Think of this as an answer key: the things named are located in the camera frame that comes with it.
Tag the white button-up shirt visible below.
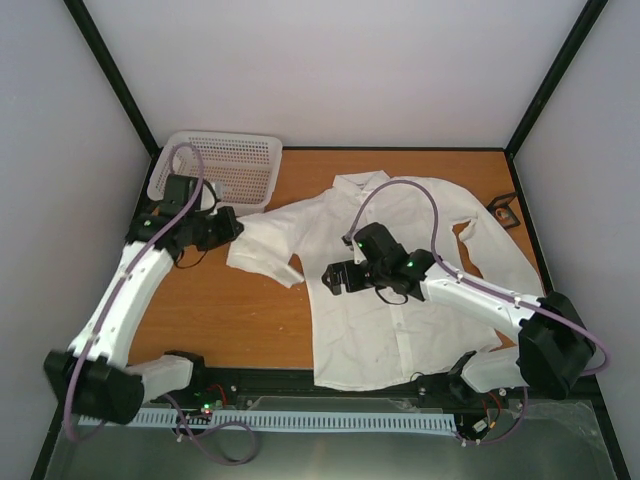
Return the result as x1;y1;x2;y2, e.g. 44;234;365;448
227;171;543;391

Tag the colourful round brooch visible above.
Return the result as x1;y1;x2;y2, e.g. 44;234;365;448
496;209;511;222

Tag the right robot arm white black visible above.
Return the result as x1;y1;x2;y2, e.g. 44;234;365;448
321;223;596;402

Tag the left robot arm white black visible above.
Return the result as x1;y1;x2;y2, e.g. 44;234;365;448
44;174;244;431

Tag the black open brooch box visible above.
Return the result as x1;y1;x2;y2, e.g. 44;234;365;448
487;192;521;230

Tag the white perforated plastic basket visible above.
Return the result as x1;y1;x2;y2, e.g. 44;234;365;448
146;131;283;217

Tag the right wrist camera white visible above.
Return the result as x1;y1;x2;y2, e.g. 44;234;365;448
341;232;366;265

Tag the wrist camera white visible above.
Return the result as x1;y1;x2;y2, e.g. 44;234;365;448
341;232;366;265
196;180;220;217

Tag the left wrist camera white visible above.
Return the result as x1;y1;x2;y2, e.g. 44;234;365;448
196;180;220;217

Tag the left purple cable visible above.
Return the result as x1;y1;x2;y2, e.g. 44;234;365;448
62;141;206;444

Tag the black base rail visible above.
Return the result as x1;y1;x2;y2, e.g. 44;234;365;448
189;365;481;406

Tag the light blue slotted cable duct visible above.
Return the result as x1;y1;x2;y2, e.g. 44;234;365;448
79;408;459;435

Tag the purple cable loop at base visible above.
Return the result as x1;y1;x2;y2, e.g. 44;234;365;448
164;394;259;464

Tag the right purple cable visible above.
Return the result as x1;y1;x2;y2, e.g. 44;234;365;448
344;178;613;376

